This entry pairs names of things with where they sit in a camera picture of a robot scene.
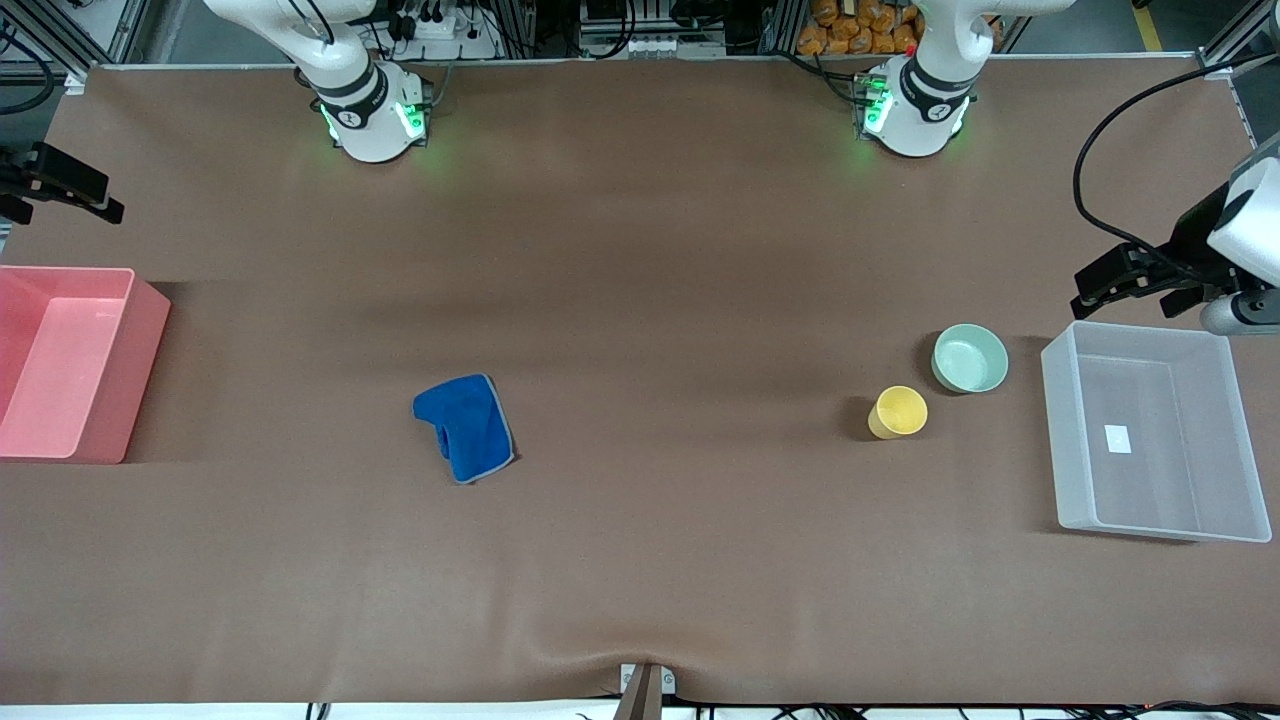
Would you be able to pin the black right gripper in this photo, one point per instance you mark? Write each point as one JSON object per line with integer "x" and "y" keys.
{"x": 45, "y": 178}

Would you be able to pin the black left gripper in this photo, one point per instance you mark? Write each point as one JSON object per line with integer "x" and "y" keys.
{"x": 1190, "y": 243}

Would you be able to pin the mint green bowl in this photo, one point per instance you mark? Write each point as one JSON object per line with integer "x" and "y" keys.
{"x": 968, "y": 358}

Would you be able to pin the yellow cup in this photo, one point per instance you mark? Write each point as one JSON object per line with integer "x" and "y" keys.
{"x": 898, "y": 412}

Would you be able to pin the blue cloth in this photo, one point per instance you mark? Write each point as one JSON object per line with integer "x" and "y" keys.
{"x": 465, "y": 425}

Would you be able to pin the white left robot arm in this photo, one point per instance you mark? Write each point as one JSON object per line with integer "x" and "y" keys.
{"x": 925, "y": 100}

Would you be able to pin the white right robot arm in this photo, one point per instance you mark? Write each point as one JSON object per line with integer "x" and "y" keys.
{"x": 365, "y": 110}

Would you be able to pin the clear plastic bin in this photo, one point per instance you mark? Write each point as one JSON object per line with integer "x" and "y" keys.
{"x": 1150, "y": 440}

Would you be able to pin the white label sticker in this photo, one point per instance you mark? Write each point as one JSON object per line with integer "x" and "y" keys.
{"x": 1117, "y": 439}

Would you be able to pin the pink plastic bin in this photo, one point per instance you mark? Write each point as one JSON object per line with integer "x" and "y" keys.
{"x": 70, "y": 370}

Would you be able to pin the orange round objects pile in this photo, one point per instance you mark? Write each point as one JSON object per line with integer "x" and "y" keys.
{"x": 860, "y": 25}

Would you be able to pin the white power strip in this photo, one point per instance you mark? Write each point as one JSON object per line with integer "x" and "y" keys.
{"x": 445, "y": 30}

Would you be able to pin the brown table mat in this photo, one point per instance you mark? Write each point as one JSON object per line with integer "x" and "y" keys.
{"x": 640, "y": 300}

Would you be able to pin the silver electrical box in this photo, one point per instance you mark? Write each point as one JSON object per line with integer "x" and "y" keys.
{"x": 650, "y": 42}

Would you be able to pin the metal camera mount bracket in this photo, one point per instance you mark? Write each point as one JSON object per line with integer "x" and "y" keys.
{"x": 645, "y": 690}

